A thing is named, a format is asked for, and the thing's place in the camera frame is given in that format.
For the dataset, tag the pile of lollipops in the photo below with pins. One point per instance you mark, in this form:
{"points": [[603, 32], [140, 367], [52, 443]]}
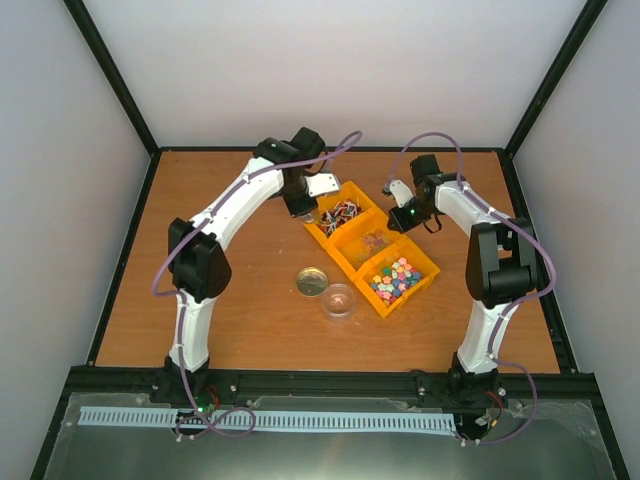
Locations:
{"points": [[339, 215]]}

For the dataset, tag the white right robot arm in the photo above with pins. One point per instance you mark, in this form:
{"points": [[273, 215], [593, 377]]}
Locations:
{"points": [[501, 266]]}

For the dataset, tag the black aluminium frame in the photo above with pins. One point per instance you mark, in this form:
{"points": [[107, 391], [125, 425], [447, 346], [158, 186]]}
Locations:
{"points": [[568, 384]]}

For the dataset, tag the gold jar lid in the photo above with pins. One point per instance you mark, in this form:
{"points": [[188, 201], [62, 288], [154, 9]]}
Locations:
{"points": [[311, 281]]}

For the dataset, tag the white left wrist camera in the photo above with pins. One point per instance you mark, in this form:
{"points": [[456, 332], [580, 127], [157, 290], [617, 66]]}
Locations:
{"points": [[322, 184]]}

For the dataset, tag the pile of popsicle candies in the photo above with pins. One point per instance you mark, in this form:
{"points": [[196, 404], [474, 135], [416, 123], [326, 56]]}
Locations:
{"points": [[373, 242]]}

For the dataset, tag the yellow star candy bin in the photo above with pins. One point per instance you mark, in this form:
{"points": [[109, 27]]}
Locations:
{"points": [[404, 247]]}

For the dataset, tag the clear glass jar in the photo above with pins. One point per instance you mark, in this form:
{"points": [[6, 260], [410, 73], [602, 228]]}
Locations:
{"points": [[338, 301]]}

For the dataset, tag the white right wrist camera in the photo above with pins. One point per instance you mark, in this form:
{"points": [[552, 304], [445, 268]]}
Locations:
{"points": [[399, 191]]}

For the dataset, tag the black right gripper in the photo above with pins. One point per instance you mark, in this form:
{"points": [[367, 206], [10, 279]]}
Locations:
{"points": [[401, 226]]}

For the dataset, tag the light blue cable duct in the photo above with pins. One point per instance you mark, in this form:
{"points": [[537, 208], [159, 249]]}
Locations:
{"points": [[272, 421]]}

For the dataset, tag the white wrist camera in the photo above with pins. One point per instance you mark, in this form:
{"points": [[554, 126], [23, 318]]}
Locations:
{"points": [[322, 184], [399, 191]]}

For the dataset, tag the yellow popsicle candy bin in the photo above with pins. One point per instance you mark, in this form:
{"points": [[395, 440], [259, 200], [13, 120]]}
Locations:
{"points": [[345, 249]]}

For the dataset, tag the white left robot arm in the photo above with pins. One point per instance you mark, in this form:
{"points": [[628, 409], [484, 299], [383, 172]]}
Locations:
{"points": [[200, 270]]}

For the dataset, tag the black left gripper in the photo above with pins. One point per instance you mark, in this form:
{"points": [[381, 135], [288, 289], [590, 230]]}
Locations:
{"points": [[298, 210]]}

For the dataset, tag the pile of star candies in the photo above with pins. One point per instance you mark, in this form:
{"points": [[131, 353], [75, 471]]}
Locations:
{"points": [[393, 280]]}

